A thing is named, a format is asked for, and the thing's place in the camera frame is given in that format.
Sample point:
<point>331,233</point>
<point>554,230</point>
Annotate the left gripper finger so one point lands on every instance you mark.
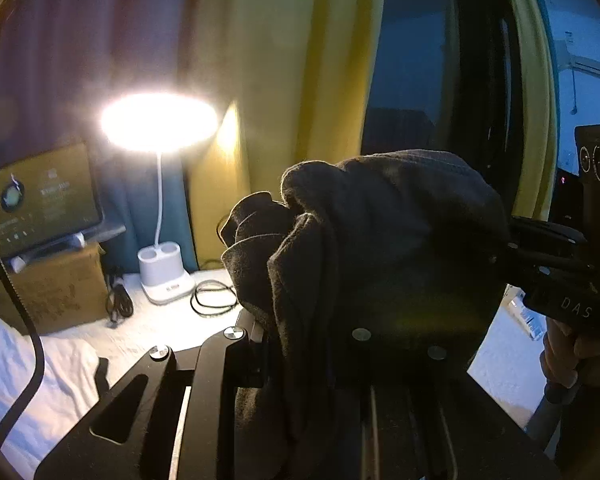
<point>171,415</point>

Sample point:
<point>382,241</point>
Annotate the dark brown t-shirt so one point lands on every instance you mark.
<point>354,264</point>

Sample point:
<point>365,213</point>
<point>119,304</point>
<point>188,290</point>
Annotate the person right hand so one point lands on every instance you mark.
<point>566,360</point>

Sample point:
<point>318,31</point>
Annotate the white tube bottle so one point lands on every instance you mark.
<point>532,323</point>

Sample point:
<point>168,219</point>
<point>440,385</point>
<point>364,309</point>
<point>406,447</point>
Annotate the brown cardboard box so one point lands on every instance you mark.
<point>63,290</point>

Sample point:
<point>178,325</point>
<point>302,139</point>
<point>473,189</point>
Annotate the white tablet stand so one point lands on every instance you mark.
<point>75,241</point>

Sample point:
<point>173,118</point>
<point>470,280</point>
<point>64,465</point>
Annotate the tablet with dark screen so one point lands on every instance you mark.
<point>46,197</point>

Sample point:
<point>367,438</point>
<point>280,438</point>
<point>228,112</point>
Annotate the white desk lamp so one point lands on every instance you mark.
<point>159,123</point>

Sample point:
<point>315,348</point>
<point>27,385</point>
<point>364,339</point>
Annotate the yellow curtain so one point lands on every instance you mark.
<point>289,80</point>

